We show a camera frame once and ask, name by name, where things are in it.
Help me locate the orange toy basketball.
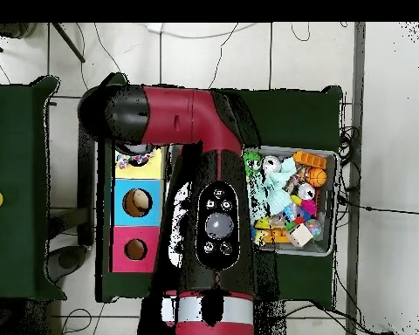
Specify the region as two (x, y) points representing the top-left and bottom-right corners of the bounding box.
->
(305, 167), (327, 188)

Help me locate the wooden box with three holes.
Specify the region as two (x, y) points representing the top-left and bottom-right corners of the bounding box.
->
(110, 147), (168, 274)

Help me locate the colourful spotted cloth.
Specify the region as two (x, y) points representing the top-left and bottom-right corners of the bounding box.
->
(115, 147), (156, 169)

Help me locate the green spiky toy with eyes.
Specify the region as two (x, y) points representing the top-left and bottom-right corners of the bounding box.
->
(244, 149), (264, 175)

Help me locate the dark green table cloth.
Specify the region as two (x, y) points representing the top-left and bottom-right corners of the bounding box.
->
(0, 75), (67, 302)
(95, 72), (343, 308)

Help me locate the silver drink can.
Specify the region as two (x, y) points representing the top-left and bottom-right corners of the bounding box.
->
(261, 155), (282, 173)

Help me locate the thick black floor cable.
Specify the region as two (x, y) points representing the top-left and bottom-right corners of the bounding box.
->
(337, 195), (419, 216)

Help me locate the mint waffle cloth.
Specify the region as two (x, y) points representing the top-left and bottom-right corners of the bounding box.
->
(251, 158), (298, 218)

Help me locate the shallow wire mesh bin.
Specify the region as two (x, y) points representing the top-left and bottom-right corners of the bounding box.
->
(167, 143), (338, 257)

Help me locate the plain wooden cube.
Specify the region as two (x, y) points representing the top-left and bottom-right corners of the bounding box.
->
(285, 222), (313, 248)

